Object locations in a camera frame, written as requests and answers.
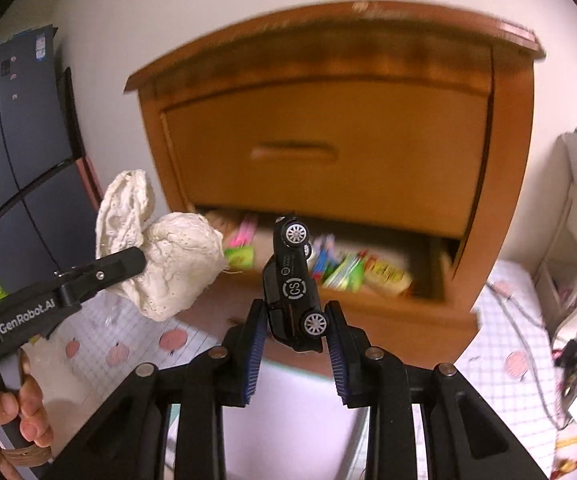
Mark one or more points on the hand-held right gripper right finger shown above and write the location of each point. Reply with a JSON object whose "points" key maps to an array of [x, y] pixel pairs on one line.
{"points": [[336, 350]]}

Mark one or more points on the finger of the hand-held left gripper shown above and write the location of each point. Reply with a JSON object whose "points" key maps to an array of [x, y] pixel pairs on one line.
{"points": [[108, 267]]}

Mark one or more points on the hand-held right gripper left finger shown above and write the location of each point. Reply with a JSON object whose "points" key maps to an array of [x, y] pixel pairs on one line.
{"points": [[256, 350]]}

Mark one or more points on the wooden nightstand drawer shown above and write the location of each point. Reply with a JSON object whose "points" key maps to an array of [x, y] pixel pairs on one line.
{"points": [[368, 330], [368, 185]]}

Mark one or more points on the black toy car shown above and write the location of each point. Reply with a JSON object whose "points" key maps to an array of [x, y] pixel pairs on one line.
{"points": [[288, 290]]}

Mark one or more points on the cream lace cloth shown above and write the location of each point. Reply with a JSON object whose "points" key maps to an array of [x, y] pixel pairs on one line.
{"points": [[178, 260]]}

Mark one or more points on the light green white packet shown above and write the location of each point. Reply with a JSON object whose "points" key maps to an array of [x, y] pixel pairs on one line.
{"points": [[348, 272]]}

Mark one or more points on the yellow snack packet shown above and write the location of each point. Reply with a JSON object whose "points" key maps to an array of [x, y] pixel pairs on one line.
{"points": [[388, 275]]}

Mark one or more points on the white tray teal rim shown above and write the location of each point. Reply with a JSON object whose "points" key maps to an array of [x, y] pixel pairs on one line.
{"points": [[293, 435]]}

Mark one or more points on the yellow-green packet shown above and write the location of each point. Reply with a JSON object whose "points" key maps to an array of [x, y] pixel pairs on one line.
{"points": [[241, 257]]}

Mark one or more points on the pink hair roller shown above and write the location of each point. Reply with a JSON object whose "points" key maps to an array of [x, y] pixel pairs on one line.
{"points": [[243, 232]]}

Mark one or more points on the dark refrigerator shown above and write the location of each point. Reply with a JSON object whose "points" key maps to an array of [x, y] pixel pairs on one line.
{"points": [[28, 125]]}

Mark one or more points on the grid fruit print tablecloth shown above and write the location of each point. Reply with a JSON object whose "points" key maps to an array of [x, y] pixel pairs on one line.
{"points": [[508, 400]]}

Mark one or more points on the wooden nightstand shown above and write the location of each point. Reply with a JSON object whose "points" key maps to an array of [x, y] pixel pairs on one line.
{"points": [[508, 210]]}

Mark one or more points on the dark small item pile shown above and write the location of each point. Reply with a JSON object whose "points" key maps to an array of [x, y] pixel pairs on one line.
{"points": [[570, 355]]}

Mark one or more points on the white magazine rack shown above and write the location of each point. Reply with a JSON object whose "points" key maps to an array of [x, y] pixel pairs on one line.
{"points": [[568, 240]]}

